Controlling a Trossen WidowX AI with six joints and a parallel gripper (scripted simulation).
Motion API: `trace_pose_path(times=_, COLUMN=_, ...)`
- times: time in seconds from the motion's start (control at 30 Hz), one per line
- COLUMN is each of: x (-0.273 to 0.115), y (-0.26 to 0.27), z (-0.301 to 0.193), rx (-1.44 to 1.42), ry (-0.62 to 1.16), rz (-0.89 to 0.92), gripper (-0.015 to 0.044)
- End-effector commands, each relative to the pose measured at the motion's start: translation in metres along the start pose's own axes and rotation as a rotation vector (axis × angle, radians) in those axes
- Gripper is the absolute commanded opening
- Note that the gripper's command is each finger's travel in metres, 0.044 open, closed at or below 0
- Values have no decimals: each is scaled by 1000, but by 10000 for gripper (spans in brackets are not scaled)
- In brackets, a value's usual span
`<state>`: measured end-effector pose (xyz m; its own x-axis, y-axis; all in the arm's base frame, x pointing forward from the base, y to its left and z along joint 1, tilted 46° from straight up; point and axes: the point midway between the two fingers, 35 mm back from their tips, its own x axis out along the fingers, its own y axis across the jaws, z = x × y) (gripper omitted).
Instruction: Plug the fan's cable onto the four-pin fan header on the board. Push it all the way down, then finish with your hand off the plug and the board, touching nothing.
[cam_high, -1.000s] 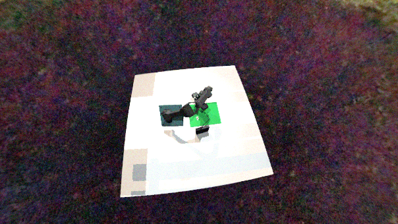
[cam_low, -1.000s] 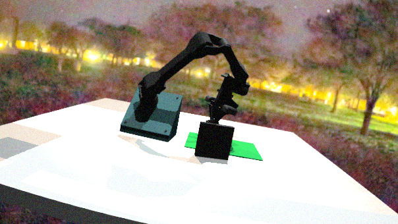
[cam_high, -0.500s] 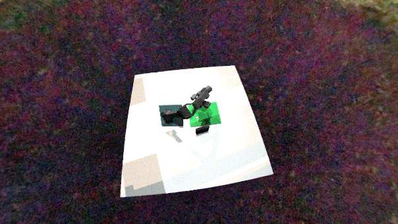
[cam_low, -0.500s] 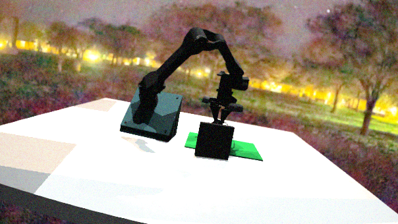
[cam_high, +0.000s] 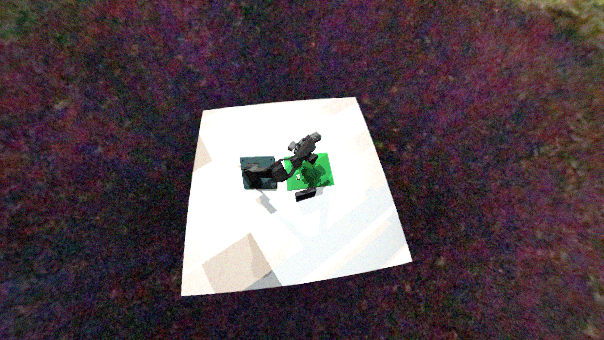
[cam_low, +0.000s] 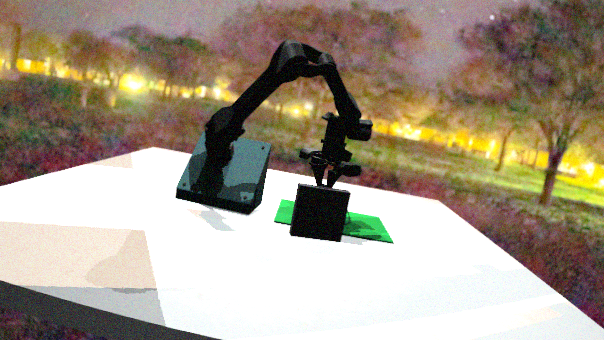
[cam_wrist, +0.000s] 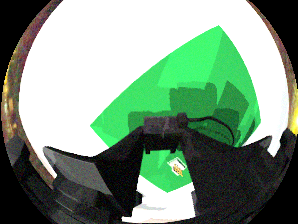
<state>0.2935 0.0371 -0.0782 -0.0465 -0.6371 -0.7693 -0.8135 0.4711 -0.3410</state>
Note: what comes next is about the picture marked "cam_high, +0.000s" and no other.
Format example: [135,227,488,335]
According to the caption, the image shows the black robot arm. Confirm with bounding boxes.
[243,131,322,183]

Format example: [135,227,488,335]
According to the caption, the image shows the green circuit board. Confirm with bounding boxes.
[284,152,335,191]

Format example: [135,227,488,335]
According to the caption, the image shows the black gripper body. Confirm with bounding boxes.
[287,141,318,164]

